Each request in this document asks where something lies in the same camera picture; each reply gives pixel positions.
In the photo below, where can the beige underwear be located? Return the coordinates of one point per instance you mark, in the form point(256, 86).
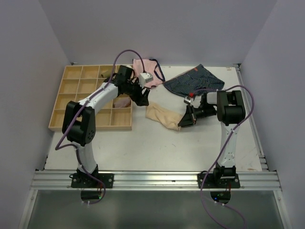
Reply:
point(169, 119)

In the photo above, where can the aluminium mounting rail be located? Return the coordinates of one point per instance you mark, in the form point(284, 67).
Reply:
point(160, 181)

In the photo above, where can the pink underwear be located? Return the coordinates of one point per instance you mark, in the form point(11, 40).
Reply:
point(151, 66)

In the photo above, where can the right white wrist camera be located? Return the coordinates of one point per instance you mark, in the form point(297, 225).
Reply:
point(189, 99)

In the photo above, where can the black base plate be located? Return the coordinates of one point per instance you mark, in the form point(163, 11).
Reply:
point(218, 182)
point(84, 181)

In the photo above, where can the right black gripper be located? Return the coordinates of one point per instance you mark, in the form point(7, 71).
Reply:
point(189, 118)

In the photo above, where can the olive rolled underwear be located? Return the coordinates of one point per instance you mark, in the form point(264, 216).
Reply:
point(104, 73)

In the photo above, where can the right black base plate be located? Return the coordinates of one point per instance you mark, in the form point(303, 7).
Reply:
point(218, 182)

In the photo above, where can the blue striped boxer shorts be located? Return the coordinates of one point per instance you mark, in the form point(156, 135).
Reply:
point(197, 80)

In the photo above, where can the mauve rolled underwear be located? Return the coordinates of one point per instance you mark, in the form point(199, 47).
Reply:
point(122, 103)

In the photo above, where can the wooden compartment tray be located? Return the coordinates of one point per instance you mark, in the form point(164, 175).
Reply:
point(78, 82)

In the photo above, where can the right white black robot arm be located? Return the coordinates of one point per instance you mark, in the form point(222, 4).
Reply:
point(230, 111)

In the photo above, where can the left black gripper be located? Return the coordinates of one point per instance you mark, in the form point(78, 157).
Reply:
point(140, 98)

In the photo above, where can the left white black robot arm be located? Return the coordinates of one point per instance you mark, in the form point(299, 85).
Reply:
point(79, 124)

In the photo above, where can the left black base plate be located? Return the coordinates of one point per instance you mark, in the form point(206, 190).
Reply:
point(84, 181)

